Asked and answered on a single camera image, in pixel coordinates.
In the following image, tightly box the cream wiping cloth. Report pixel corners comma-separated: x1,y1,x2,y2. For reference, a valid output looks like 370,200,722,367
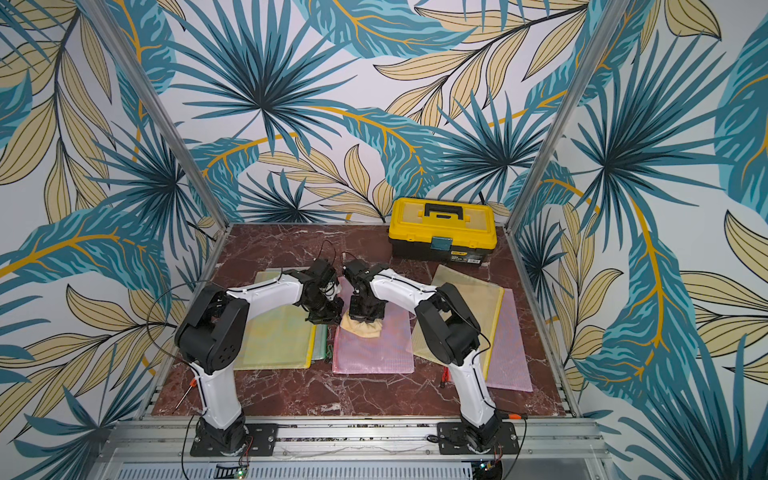
340,312,383,339

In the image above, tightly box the pink red-zip mesh bag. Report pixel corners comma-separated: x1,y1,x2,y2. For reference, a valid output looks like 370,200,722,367
332,303,414,375

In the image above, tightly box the yellow mesh document bag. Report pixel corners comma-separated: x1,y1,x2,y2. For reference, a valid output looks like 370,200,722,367
412,265,505,380

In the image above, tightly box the pink mesh document bag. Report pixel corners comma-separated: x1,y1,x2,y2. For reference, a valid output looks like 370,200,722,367
485,289,533,393

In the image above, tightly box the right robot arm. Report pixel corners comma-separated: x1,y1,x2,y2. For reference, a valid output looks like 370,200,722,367
342,259,502,453

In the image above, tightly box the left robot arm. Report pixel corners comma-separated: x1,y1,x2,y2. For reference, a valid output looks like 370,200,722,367
174,258,343,453

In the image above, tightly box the green-zip clear mesh bag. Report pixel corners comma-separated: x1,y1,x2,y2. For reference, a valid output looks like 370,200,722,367
312,325,329,361

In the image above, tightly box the yellow-green mesh document bag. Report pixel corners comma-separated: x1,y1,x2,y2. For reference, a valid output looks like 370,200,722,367
228,271,316,370

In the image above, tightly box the yellow black toolbox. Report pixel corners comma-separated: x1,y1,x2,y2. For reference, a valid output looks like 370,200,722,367
388,198,498,265

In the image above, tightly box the aluminium front rail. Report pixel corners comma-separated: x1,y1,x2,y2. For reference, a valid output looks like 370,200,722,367
88,417,619,479

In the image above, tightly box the orange handled screwdriver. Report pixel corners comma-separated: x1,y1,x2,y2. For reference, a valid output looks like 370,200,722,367
173,379,197,411

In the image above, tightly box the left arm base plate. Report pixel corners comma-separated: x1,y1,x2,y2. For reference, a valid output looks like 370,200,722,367
188,421,278,459

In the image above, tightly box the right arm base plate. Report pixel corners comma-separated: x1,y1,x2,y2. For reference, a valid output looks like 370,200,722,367
435,422,522,455

